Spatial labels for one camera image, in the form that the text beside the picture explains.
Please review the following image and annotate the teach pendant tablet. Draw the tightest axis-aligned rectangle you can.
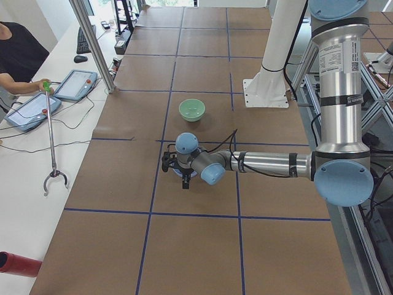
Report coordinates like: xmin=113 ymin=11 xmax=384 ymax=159
xmin=5 ymin=92 xmax=47 ymax=132
xmin=53 ymin=69 xmax=98 ymax=101

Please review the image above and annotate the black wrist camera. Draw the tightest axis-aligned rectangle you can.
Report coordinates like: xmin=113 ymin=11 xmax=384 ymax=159
xmin=161 ymin=147 xmax=178 ymax=173

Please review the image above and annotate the person hand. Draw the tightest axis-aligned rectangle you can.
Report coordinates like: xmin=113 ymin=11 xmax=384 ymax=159
xmin=38 ymin=79 xmax=54 ymax=95

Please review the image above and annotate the metal reacher grabber tool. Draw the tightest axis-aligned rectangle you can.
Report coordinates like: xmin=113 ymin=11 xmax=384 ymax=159
xmin=43 ymin=92 xmax=68 ymax=197

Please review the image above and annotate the blue bowl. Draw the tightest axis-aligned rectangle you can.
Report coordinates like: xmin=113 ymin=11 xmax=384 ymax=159
xmin=173 ymin=168 xmax=198 ymax=178

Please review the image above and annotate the far teach pendant tablet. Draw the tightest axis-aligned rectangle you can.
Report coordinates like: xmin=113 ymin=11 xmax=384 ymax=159
xmin=53 ymin=69 xmax=98 ymax=101

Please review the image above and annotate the white pedestal column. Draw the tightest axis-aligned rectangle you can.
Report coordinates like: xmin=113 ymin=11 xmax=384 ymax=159
xmin=243 ymin=0 xmax=307 ymax=108

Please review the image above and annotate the black keyboard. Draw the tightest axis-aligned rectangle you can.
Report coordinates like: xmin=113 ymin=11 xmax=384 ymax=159
xmin=76 ymin=27 xmax=91 ymax=55

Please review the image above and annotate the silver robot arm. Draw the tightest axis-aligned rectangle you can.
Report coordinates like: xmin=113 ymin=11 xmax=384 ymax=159
xmin=174 ymin=1 xmax=373 ymax=207

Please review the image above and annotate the person in black shirt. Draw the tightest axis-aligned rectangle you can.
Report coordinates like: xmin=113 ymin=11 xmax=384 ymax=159
xmin=1 ymin=22 xmax=50 ymax=95

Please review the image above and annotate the red cylinder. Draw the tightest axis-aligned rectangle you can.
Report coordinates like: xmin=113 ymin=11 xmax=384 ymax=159
xmin=1 ymin=251 xmax=42 ymax=277

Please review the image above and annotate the green bowl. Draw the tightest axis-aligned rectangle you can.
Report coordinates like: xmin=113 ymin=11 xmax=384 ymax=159
xmin=179 ymin=98 xmax=206 ymax=122

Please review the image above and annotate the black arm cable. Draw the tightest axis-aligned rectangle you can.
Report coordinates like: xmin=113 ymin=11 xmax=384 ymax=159
xmin=208 ymin=114 xmax=322 ymax=178

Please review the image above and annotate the near teach pendant tablet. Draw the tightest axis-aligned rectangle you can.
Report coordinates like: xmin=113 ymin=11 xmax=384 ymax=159
xmin=5 ymin=92 xmax=47 ymax=132

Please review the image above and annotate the aluminium frame post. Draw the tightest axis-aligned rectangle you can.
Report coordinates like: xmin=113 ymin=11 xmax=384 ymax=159
xmin=69 ymin=0 xmax=115 ymax=93

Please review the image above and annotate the black computer mouse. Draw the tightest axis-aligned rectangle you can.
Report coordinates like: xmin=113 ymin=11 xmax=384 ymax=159
xmin=74 ymin=55 xmax=88 ymax=63

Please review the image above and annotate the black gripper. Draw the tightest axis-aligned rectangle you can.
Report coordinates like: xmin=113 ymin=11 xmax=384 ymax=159
xmin=176 ymin=163 xmax=193 ymax=189

